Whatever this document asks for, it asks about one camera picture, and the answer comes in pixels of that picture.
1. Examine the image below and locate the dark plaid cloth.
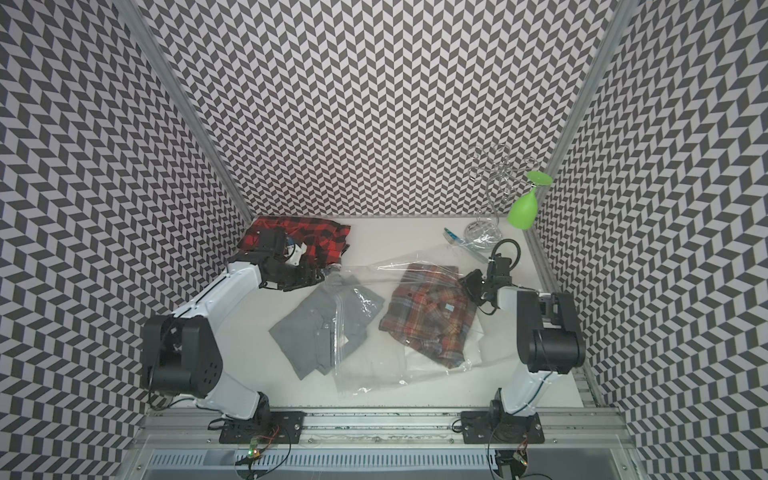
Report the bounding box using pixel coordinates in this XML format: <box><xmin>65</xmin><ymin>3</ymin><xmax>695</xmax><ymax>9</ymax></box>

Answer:
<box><xmin>379</xmin><ymin>263</ymin><xmax>476</xmax><ymax>369</ymax></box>

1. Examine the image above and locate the grey cloth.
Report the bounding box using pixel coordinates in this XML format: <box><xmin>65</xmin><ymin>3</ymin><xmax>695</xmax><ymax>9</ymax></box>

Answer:
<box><xmin>269</xmin><ymin>274</ymin><xmax>385</xmax><ymax>380</ymax></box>

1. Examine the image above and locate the clear plastic vacuum bag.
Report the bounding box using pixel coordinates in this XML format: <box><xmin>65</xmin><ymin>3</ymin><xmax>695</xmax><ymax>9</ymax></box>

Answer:
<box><xmin>326</xmin><ymin>243</ymin><xmax>495</xmax><ymax>395</ymax></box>

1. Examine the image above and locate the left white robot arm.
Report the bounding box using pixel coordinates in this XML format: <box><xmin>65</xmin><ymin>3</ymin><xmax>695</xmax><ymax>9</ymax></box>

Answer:
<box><xmin>140</xmin><ymin>254</ymin><xmax>325</xmax><ymax>420</ymax></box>

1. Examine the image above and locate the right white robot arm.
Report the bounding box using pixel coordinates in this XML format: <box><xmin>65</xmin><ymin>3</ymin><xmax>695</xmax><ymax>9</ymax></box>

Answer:
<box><xmin>459</xmin><ymin>270</ymin><xmax>586</xmax><ymax>425</ymax></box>

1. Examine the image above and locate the green plastic wine glass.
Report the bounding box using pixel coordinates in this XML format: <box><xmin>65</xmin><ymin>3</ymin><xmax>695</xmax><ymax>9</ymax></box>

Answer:
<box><xmin>507</xmin><ymin>170</ymin><xmax>553</xmax><ymax>230</ymax></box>

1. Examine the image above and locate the right small circuit board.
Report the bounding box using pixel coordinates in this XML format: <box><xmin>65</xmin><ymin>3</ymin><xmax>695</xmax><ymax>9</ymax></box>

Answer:
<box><xmin>494</xmin><ymin>450</ymin><xmax>528</xmax><ymax>480</ymax></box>

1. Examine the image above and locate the small circuit board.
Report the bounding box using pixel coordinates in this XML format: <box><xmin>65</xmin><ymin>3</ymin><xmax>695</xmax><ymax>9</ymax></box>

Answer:
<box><xmin>247</xmin><ymin>438</ymin><xmax>264</xmax><ymax>459</ymax></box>
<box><xmin>494</xmin><ymin>450</ymin><xmax>528</xmax><ymax>480</ymax></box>

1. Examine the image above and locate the left small circuit board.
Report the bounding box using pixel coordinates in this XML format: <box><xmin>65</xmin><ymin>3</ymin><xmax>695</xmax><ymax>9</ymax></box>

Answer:
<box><xmin>247</xmin><ymin>438</ymin><xmax>264</xmax><ymax>459</ymax></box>

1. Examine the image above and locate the metal wire glass rack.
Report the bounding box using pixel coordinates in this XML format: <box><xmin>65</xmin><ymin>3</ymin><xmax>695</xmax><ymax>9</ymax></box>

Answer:
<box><xmin>463</xmin><ymin>143</ymin><xmax>538</xmax><ymax>251</ymax></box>

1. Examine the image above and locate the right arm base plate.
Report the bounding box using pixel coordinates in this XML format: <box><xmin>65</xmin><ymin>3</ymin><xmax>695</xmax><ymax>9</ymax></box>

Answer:
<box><xmin>459</xmin><ymin>410</ymin><xmax>545</xmax><ymax>445</ymax></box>

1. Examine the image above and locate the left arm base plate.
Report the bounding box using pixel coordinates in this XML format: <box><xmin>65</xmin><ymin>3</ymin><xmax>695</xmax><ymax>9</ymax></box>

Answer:
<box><xmin>218</xmin><ymin>410</ymin><xmax>306</xmax><ymax>445</ymax></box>

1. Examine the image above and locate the aluminium front rail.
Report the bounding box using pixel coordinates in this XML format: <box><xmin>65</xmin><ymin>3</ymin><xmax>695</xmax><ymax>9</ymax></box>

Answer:
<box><xmin>133</xmin><ymin>407</ymin><xmax>634</xmax><ymax>449</ymax></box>

